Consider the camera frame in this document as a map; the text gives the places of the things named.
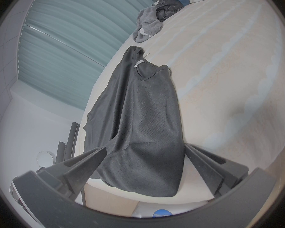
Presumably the black T-shirt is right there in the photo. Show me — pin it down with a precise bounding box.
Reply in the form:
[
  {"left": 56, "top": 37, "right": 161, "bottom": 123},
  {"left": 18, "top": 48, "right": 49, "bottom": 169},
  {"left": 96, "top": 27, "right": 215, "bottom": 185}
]
[{"left": 83, "top": 46, "right": 186, "bottom": 197}]

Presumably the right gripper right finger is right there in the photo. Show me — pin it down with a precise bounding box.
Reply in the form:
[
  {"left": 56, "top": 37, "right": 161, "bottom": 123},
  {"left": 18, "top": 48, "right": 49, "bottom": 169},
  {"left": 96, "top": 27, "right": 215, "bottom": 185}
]
[{"left": 185, "top": 143, "right": 249, "bottom": 198}]

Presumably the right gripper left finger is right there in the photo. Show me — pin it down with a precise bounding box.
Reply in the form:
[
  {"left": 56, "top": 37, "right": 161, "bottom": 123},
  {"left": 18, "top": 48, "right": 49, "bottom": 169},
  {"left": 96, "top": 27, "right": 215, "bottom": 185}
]
[{"left": 38, "top": 147, "right": 107, "bottom": 200}]

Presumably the grey garment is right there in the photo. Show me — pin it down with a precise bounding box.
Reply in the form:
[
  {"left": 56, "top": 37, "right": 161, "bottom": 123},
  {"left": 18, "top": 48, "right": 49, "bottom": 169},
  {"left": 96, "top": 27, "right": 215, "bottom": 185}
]
[{"left": 132, "top": 6, "right": 163, "bottom": 44}]

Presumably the bed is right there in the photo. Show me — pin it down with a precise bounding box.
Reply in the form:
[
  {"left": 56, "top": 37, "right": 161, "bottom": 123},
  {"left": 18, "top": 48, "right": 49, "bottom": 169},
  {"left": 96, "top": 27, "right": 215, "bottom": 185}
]
[{"left": 75, "top": 0, "right": 285, "bottom": 217}]

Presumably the blue-green curtain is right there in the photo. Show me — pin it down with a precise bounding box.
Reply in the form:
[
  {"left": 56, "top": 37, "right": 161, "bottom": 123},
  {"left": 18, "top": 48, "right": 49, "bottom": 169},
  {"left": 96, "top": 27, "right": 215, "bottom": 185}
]
[{"left": 17, "top": 0, "right": 167, "bottom": 111}]

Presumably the black garment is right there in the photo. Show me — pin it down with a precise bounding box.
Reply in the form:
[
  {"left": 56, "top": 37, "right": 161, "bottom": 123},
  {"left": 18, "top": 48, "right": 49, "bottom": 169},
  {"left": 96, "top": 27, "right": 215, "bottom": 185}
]
[{"left": 155, "top": 0, "right": 185, "bottom": 22}]

